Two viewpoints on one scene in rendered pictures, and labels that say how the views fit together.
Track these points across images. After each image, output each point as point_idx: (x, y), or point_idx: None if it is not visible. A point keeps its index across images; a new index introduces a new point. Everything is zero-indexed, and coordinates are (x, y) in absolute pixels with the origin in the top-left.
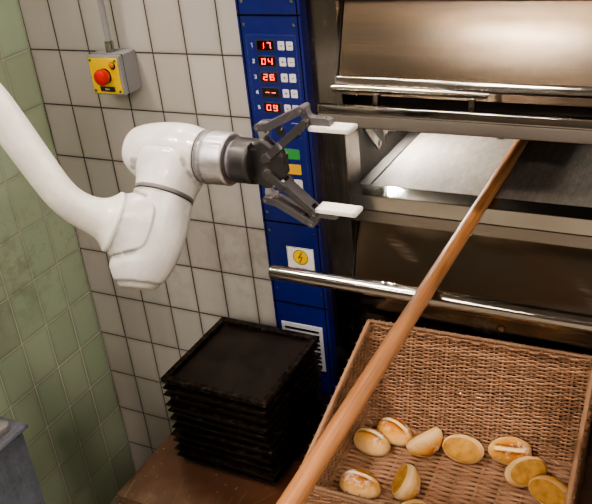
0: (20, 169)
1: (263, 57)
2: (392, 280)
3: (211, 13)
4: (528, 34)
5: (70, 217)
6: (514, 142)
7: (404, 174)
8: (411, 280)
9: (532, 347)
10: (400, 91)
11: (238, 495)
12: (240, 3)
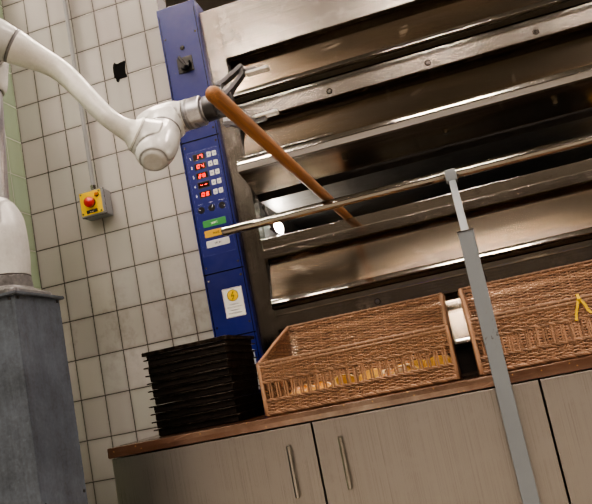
0: (85, 101)
1: (198, 164)
2: (298, 290)
3: None
4: (346, 113)
5: (114, 121)
6: None
7: None
8: (311, 285)
9: (400, 301)
10: (284, 146)
11: (210, 427)
12: (182, 137)
